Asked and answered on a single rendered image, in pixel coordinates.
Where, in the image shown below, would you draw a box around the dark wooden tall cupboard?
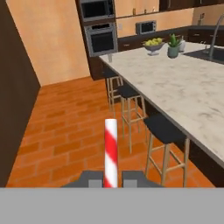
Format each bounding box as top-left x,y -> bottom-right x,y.
0,0 -> 41,187

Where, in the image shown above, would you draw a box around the silver sink tap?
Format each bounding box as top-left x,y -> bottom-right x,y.
207,14 -> 224,57

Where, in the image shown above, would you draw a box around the dark wooden base cupboards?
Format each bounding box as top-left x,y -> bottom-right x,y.
116,25 -> 224,53

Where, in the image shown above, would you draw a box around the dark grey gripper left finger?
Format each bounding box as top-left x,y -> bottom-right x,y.
62,171 -> 105,188

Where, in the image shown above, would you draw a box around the dark sink basin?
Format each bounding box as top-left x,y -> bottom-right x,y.
183,46 -> 224,65

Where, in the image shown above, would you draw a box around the dark wooden wall cupboards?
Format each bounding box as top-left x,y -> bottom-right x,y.
158,0 -> 224,12

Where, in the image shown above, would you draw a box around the black seat wooden bar stool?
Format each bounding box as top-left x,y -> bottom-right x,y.
102,66 -> 124,112
115,84 -> 148,154
143,113 -> 191,188

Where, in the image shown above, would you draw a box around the grey bowl of yellow fruit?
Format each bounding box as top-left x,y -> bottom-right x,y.
143,38 -> 166,56

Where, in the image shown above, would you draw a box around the built-in steel microwave oven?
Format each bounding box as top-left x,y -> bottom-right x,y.
79,0 -> 116,22

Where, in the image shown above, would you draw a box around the red and white striped straw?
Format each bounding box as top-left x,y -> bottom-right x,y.
104,118 -> 119,188

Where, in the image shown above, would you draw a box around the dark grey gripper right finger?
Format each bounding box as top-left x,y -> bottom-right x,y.
121,171 -> 165,188

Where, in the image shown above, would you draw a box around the silver toaster oven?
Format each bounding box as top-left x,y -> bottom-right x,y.
135,20 -> 158,35

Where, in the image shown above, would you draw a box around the green plant in grey pot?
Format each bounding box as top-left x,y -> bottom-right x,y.
166,33 -> 182,60

